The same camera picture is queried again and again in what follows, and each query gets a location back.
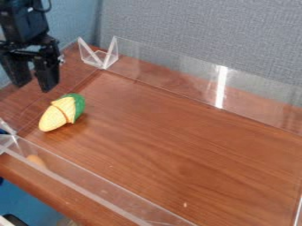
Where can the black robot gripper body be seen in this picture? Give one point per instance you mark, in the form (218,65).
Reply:
(26,30)

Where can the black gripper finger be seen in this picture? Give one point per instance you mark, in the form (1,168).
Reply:
(18,71)
(47,72)

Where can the yellow green toy corn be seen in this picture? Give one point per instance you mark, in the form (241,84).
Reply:
(65,110)

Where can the clear acrylic corner bracket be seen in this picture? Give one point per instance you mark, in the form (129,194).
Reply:
(101,59)

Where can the clear acrylic left bracket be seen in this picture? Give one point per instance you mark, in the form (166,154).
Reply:
(9,136)

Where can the clear acrylic back wall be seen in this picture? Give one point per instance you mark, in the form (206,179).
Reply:
(263,99)

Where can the clear acrylic wall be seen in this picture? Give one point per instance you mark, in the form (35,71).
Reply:
(78,192)
(263,99)

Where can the clear acrylic front wall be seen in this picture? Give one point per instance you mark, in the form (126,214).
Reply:
(78,192)

